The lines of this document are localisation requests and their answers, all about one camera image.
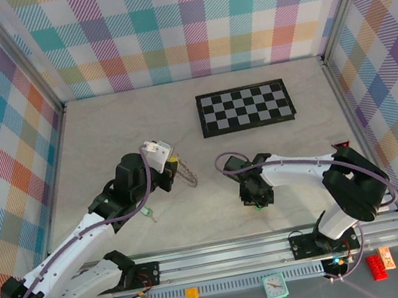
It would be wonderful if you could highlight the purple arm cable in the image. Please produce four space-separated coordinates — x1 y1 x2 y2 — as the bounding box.
0 145 173 298
213 124 398 234

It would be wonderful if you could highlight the aluminium frame beam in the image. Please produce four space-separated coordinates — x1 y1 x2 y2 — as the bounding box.
0 106 99 298
319 48 398 220

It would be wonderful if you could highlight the red toy brick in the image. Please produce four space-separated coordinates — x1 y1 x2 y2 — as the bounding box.
365 253 390 283

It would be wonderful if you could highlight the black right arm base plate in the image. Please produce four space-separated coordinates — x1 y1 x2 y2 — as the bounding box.
287 225 362 261

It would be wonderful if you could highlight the mint green clock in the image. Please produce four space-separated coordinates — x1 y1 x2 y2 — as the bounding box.
261 271 289 298

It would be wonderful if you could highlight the aluminium mounting rail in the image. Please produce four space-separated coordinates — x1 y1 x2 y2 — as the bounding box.
77 213 398 298

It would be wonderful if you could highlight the black and red triangle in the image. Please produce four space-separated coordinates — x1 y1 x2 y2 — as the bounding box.
330 140 353 152

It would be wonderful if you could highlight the black and grey chessboard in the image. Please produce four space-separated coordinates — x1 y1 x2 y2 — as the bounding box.
194 76 299 140

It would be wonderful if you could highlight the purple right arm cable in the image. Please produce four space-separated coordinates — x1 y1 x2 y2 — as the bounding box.
213 124 398 234

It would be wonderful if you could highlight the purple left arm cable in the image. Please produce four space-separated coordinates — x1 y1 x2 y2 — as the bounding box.
0 145 173 298

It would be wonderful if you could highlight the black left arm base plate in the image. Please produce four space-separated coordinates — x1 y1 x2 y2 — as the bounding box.
91 260 164 297

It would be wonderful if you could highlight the peach wooden block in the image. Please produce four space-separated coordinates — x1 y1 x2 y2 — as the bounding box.
377 244 397 272

